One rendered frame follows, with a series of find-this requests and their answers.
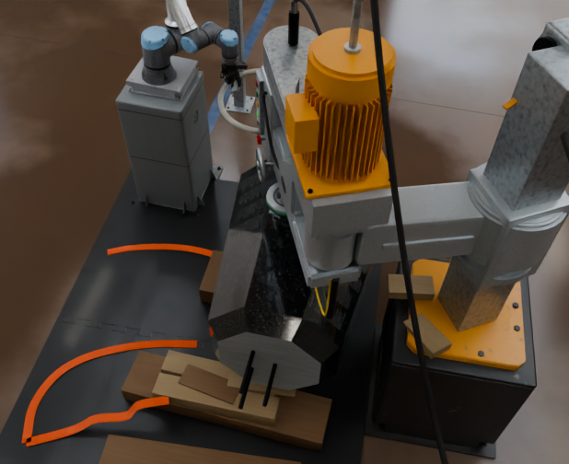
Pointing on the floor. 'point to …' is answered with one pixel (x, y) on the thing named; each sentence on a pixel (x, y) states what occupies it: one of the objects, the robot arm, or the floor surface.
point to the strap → (102, 355)
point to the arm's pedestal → (168, 145)
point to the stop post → (240, 103)
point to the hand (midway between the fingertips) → (235, 87)
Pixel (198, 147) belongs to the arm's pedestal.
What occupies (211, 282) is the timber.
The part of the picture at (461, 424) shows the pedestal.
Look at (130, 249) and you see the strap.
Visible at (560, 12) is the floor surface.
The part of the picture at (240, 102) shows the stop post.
